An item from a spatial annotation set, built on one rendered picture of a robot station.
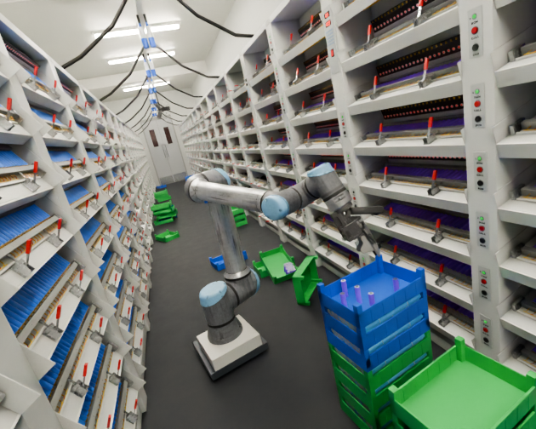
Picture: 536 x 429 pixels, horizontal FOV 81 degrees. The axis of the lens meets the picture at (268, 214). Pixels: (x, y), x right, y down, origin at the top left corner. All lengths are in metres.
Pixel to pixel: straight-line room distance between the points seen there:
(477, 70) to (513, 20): 0.13
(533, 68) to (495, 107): 0.12
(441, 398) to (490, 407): 0.11
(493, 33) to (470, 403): 0.96
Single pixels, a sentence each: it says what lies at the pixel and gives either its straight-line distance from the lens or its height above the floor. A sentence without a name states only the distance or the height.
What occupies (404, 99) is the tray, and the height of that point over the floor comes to 1.10.
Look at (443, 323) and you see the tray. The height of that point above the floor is 0.17.
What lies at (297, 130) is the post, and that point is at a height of 1.04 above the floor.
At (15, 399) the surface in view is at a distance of 0.84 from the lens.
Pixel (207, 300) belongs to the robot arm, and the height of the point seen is 0.37.
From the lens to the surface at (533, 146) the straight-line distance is 1.07.
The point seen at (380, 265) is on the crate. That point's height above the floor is 0.52.
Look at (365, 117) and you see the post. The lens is 1.67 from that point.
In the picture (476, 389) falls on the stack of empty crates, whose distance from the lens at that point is 1.12.
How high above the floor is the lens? 1.11
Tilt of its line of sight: 15 degrees down
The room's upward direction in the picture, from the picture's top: 13 degrees counter-clockwise
